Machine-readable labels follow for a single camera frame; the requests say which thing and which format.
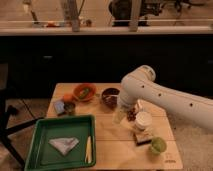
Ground blue sponge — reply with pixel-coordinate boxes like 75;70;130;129
53;100;65;115

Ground white cup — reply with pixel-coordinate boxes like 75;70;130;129
135;111;152;130

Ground green cup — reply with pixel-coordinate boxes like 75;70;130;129
149;137;167;155

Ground green plastic tray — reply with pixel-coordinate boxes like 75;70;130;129
24;115;96;171

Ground folded grey cloth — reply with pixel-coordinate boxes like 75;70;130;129
49;137;79;156

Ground silver fork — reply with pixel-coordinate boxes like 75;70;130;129
103;95;118;99

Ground orange fruit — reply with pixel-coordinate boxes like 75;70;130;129
62;93;73;103

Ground black chair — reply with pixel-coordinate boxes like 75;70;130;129
0;63;38;168

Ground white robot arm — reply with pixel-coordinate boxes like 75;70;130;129
117;65;213;131

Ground green item in orange bowl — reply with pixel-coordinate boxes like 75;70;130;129
78;88;90;99

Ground small metal cup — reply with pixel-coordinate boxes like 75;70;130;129
64;103;76;115

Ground orange bowl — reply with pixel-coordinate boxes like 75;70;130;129
73;83;96;102

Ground black handled knife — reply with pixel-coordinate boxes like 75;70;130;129
136;100;143;110

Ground dark brown bowl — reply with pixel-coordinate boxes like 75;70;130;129
101;88;119;109

